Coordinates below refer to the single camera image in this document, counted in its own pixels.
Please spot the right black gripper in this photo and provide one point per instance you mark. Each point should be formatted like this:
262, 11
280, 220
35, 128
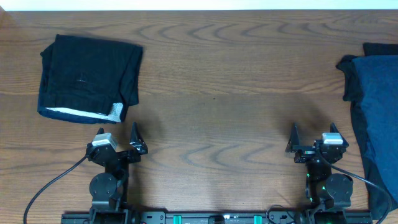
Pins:
306, 154

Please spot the folded black garment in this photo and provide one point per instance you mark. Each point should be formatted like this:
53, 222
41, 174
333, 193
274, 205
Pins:
86, 80

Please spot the black garment pile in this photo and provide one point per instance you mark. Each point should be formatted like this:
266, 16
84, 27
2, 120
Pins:
380, 200

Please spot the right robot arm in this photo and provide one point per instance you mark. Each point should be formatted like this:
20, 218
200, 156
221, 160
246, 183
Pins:
329, 194

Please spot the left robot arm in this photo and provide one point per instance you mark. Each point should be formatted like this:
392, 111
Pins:
109, 188

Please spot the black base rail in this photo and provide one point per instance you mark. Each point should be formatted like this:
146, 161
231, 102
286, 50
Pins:
273, 216

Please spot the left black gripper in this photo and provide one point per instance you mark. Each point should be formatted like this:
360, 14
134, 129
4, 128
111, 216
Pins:
138, 145

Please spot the blue denim shorts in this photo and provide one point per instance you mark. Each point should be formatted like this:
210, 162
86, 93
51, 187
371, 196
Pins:
378, 81

